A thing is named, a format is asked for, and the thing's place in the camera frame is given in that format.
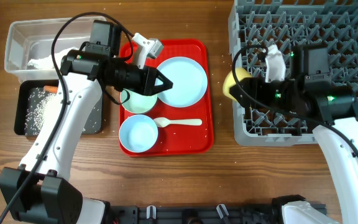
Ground red plastic tray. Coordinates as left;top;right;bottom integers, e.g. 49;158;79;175
119;39;214;157

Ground yellow plastic cup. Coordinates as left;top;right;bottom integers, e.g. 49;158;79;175
223;68;252;101

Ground light blue plate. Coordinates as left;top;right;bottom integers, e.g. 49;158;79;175
157;57;208;108

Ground white napkin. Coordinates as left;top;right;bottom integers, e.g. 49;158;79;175
27;47;78;70

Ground orange carrot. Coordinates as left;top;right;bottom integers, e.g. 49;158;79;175
44;85;58;94

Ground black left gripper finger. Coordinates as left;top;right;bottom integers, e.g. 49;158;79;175
152;82;173;95
155;69;173;86

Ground black waste tray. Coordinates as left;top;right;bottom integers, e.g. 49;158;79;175
14;80;103;136

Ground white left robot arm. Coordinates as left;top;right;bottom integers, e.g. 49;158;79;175
0;18;173;223

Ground light blue bowl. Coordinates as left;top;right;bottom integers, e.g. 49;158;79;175
119;114;158;153

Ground green bowl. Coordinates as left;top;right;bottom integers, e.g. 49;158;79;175
120;89;157;114

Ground white rice pile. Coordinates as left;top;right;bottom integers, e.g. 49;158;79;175
24;87;57;136

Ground clear plastic bin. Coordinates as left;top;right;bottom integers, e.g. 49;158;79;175
4;16;106;82

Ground grey dishwasher rack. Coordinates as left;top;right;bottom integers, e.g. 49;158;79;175
228;0;358;146

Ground white plastic spoon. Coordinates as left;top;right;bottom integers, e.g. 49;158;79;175
154;117;203;128

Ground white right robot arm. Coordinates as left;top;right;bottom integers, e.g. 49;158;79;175
223;44;358;223

